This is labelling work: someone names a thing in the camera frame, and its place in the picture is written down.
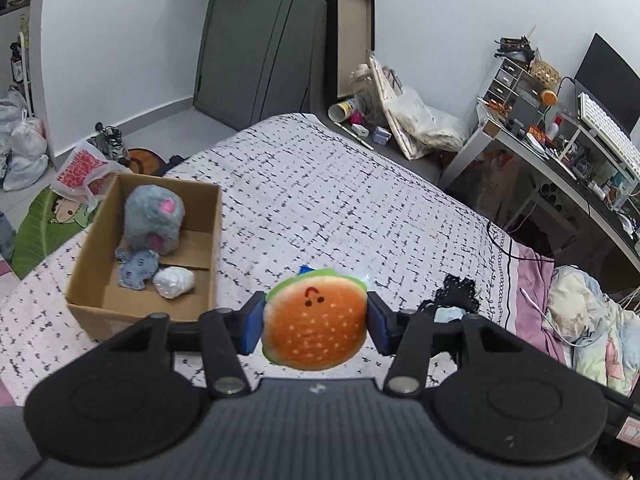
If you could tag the beige tote bag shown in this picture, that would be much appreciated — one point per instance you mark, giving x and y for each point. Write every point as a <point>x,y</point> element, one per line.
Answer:
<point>395,120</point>

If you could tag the white keyboard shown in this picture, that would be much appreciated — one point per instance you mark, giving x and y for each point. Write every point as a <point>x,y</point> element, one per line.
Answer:
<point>607,127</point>

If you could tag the grey wardrobe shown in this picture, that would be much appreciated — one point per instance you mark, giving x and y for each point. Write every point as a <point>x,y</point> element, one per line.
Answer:
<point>250,45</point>

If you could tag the large dark picture frame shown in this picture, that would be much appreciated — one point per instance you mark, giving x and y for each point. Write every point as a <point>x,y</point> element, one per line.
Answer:
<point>355,40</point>

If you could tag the clear plastic bag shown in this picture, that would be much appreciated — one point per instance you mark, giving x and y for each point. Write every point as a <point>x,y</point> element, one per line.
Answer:
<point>435,125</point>

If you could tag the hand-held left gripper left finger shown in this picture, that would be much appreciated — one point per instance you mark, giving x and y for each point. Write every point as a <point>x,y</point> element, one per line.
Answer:
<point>252,322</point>

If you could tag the cardboard tube can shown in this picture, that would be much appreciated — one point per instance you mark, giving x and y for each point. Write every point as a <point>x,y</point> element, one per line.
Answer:
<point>342,110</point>

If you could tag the small purple box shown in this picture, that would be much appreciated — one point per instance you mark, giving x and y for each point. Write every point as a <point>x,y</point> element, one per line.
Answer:
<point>382,136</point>

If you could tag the white desk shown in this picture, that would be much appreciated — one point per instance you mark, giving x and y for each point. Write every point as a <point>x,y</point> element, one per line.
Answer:
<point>475,145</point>

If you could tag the pair of sneakers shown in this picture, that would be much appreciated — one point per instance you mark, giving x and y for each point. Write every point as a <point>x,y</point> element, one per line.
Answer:
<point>114,142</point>

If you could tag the brown round mat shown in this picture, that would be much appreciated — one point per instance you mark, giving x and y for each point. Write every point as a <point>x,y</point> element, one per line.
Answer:
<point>145,162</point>

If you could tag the pastel floral quilt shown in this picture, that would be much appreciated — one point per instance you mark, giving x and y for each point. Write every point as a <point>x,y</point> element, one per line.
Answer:
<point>595,330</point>

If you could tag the light blue cloth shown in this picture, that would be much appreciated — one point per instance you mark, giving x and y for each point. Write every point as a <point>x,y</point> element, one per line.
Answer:
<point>450,315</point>

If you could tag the woven basket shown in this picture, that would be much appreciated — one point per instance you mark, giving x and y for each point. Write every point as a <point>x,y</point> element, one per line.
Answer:
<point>545,74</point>

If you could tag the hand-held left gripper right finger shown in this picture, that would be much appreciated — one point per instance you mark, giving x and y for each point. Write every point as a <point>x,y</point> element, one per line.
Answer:
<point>380,325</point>

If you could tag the hamburger plush toy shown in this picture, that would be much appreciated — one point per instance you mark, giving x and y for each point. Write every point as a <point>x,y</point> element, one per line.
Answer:
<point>315,320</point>

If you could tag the blue tissue pack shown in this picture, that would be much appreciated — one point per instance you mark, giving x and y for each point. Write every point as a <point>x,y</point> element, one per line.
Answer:
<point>305,270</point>

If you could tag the white black patterned bedsheet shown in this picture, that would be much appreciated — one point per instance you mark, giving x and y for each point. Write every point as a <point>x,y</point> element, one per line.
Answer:
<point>325,200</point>

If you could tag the white stuffed plastic bags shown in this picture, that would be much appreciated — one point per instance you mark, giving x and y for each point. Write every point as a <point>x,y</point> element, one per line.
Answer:
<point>27,150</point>

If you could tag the small blue denim plush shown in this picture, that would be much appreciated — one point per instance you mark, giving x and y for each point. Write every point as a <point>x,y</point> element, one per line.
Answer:
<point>136,269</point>

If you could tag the black lace cloth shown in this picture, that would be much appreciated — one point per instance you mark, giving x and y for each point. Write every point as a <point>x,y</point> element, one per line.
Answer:
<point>455,290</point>

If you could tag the small drawer organiser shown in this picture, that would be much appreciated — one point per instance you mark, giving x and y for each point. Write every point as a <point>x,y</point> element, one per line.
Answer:
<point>507,82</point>

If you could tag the orange round desk toy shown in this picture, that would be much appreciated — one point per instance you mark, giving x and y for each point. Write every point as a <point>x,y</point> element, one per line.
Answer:
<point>549,97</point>

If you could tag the pink bed sheet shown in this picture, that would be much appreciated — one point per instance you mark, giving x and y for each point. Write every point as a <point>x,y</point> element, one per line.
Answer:
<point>535,290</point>

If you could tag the white soft ball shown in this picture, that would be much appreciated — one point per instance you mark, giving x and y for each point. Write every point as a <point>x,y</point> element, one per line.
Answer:
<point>172,282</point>

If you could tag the green cartoon floor mat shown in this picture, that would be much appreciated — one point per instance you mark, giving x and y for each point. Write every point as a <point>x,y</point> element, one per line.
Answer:
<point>40,230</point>

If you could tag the brown cardboard box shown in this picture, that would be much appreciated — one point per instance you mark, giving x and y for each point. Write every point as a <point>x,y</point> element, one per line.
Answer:
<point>150,327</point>

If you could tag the grey fluffy plush toy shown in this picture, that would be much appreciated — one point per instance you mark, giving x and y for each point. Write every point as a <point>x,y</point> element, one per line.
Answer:
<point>150,215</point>

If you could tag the black computer monitor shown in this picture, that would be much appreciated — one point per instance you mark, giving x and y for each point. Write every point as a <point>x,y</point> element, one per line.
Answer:
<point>610,80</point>

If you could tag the red white plastic bag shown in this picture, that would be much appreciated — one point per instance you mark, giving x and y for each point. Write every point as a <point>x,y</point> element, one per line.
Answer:
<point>80,170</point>

